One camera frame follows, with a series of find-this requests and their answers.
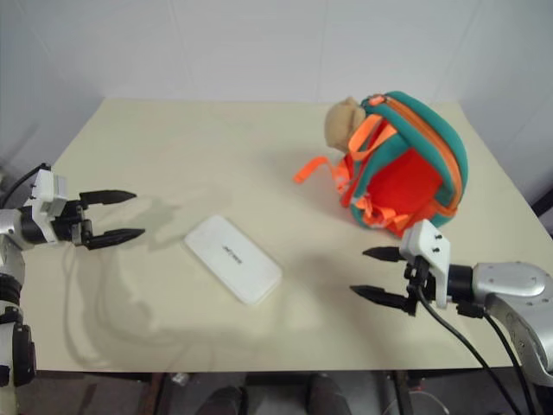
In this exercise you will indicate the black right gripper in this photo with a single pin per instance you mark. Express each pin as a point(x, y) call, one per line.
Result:
point(421, 281)

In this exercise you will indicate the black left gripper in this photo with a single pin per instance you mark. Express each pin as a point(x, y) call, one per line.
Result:
point(69, 221)

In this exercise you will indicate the teal and orange backpack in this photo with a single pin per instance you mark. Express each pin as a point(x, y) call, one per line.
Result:
point(410, 181)

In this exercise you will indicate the white rectangular case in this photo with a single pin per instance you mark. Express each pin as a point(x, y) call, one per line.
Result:
point(233, 259)

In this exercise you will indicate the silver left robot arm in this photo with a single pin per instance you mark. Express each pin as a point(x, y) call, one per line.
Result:
point(9, 225)

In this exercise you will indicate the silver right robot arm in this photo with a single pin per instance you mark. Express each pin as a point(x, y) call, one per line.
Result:
point(510, 281)

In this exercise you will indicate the black metal table leg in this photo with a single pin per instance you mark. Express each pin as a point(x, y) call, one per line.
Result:
point(399, 393)

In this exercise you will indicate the tan plush bear toy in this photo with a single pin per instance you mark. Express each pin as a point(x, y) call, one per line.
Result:
point(341, 123)

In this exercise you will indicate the dark object beside table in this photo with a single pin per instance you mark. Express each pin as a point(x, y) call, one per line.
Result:
point(545, 212)

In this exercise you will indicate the small white floor object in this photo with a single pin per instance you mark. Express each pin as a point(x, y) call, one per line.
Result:
point(180, 378)

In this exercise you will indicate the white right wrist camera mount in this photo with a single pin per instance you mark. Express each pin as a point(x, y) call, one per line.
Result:
point(425, 242)

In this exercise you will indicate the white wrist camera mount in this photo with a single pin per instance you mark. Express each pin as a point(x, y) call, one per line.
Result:
point(425, 242)
point(45, 190)

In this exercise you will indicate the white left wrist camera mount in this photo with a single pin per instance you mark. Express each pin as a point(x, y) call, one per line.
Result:
point(45, 190)

